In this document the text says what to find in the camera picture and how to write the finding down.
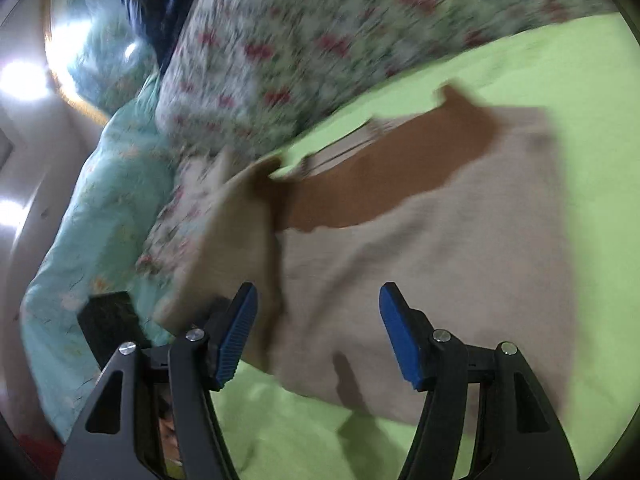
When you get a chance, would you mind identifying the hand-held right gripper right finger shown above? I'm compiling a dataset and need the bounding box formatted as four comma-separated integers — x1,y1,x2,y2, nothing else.
379,282,581,480

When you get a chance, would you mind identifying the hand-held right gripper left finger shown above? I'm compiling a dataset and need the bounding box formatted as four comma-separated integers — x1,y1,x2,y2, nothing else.
55,282,259,480

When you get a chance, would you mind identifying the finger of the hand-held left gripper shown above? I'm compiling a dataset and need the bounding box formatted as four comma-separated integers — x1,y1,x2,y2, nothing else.
77,291,152,367

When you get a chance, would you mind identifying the beige knit sweater brown trim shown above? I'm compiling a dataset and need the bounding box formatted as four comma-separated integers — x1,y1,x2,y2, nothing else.
152,82,576,426

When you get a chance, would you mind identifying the teal floral blanket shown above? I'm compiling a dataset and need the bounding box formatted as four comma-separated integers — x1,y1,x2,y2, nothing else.
20,0,186,443

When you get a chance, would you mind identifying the pink floral ruffled pillow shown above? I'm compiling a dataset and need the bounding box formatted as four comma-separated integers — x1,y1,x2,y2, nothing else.
135,150,241,281

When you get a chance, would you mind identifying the red cloth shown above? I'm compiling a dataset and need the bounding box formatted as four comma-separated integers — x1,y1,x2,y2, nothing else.
10,432,66,480

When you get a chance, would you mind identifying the lime green bed sheet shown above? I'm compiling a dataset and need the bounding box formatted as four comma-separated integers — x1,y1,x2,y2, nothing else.
210,10,640,480

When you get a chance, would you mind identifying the white red floral quilt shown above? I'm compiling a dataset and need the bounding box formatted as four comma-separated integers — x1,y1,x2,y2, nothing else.
155,0,618,161

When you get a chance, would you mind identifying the dark blue cloth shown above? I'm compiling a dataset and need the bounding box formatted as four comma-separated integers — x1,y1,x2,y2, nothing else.
122,0,211,76

